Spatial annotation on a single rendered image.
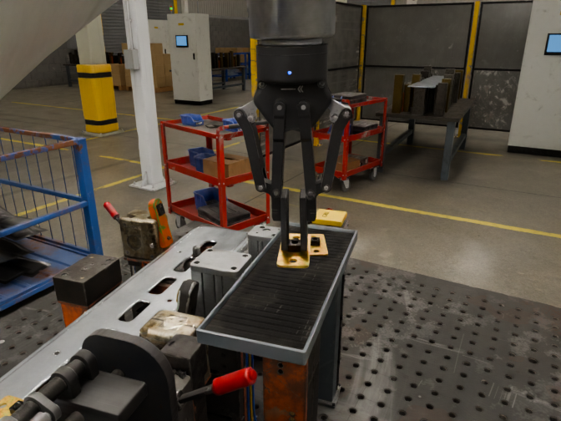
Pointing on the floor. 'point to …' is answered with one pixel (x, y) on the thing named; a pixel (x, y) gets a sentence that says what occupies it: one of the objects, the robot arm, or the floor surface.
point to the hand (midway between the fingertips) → (294, 220)
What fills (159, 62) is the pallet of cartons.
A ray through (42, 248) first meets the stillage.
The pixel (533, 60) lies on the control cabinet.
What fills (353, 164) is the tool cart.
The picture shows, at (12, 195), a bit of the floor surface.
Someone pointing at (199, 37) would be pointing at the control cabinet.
